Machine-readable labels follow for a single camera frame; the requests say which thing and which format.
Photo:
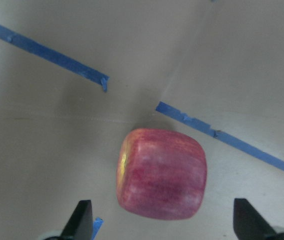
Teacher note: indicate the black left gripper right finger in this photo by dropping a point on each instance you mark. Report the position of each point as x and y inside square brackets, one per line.
[248, 224]

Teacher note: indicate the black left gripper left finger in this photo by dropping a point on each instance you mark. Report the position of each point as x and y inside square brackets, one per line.
[80, 224]

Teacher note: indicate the red yellow apple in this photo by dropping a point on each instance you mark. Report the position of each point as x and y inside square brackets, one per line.
[161, 174]

